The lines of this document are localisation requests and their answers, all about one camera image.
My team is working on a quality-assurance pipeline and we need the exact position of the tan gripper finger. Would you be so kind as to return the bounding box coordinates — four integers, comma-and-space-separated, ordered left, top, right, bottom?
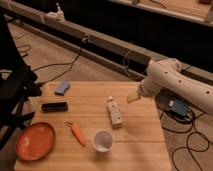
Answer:
126, 91, 140, 103

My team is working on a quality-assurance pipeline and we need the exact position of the orange carrot-shaped pepper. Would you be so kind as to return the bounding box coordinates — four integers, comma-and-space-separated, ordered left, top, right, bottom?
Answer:
67, 122, 86, 147

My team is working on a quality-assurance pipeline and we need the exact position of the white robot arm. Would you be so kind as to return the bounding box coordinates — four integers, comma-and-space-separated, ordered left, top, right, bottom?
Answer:
127, 58, 213, 114

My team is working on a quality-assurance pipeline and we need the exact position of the orange ceramic bowl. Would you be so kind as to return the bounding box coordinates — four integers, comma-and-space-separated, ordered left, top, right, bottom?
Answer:
16, 122, 56, 161

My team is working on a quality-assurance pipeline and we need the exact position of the white tube bottle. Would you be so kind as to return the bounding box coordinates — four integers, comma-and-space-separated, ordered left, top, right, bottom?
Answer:
107, 96, 122, 128

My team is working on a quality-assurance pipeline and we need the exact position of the blue power box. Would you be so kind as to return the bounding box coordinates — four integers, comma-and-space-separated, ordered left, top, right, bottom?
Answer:
169, 99, 188, 117

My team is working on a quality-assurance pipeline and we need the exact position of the white plastic cup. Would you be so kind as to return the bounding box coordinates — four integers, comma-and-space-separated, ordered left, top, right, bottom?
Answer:
92, 130, 113, 153

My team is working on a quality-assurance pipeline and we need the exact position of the blue sponge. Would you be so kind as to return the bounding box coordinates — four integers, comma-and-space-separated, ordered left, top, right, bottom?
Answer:
55, 80, 70, 96

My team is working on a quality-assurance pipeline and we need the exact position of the black rectangular case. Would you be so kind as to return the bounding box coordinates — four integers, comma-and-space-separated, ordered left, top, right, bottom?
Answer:
41, 102, 68, 113

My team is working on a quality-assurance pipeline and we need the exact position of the grey metal rail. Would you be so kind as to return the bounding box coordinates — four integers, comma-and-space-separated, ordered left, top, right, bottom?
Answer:
0, 0, 213, 85

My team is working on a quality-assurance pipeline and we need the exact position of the white thin cable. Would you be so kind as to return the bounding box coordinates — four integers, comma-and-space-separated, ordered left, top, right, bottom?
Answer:
122, 49, 148, 81

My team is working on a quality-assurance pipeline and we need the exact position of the black floor cable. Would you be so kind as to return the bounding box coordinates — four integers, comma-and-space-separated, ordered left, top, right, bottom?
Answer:
159, 106, 213, 171

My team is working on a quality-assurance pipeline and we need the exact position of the black hanging cable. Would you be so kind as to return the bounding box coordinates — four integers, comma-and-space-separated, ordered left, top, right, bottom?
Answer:
32, 37, 89, 86

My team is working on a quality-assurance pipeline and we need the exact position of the white device on rail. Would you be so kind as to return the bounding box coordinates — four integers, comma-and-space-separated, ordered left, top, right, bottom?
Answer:
46, 4, 65, 22

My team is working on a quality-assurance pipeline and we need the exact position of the black chair frame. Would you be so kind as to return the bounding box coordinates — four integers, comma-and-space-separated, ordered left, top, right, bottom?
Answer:
0, 11, 42, 150

